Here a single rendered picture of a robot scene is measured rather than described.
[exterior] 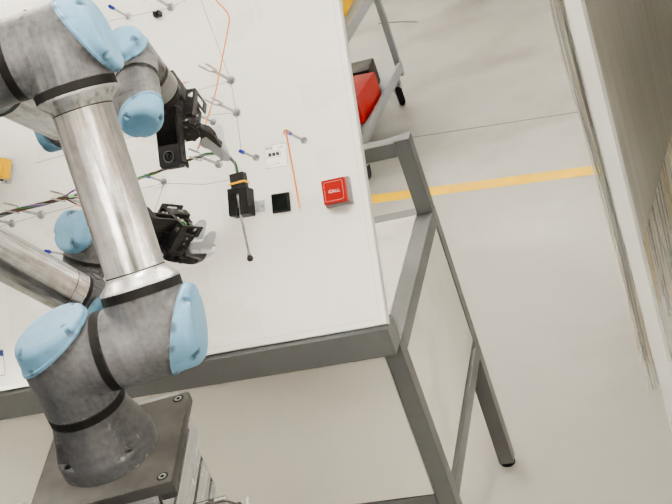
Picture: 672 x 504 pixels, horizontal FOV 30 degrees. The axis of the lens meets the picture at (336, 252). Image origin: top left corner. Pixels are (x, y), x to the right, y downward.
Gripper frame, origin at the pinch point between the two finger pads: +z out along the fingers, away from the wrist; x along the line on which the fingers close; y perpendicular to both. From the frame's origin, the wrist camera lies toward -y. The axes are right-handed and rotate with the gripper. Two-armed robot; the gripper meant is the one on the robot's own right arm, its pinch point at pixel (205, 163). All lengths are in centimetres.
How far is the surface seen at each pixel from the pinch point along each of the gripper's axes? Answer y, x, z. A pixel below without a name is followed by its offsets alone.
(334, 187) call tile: 3.8, -18.9, 19.7
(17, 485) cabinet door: -35, 75, 63
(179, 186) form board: 11.3, 16.9, 20.3
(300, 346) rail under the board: -22.6, -7.0, 35.6
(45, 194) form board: 15, 50, 19
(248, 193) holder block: 2.7, -2.0, 15.4
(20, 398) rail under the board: -25, 60, 38
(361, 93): 200, 52, 224
